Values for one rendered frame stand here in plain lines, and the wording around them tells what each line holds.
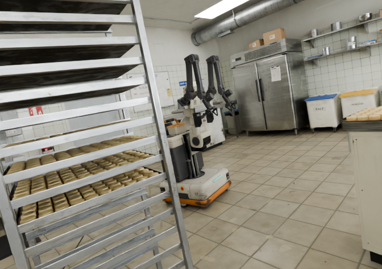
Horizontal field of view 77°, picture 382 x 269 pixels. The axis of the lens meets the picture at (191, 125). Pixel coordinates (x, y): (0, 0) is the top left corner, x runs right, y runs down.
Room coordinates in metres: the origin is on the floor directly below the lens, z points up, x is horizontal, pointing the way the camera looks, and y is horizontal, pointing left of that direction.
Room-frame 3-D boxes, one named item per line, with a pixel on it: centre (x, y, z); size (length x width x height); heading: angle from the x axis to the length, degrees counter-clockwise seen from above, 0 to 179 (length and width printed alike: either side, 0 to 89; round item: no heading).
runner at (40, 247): (0.96, 0.41, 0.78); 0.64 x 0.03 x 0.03; 122
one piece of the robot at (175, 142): (2.94, 0.15, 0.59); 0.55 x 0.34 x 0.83; 143
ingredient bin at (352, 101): (4.58, -3.28, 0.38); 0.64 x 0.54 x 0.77; 133
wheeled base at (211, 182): (2.88, 0.08, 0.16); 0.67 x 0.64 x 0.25; 53
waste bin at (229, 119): (6.88, -1.27, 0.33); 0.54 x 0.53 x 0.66; 42
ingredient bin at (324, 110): (5.06, -2.85, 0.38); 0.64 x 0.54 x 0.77; 135
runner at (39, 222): (0.96, 0.41, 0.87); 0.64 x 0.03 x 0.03; 122
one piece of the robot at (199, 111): (2.71, -0.15, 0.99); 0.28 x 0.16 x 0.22; 143
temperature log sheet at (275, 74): (5.19, -1.98, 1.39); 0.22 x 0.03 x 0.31; 42
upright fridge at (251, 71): (5.79, -2.01, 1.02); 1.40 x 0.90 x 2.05; 42
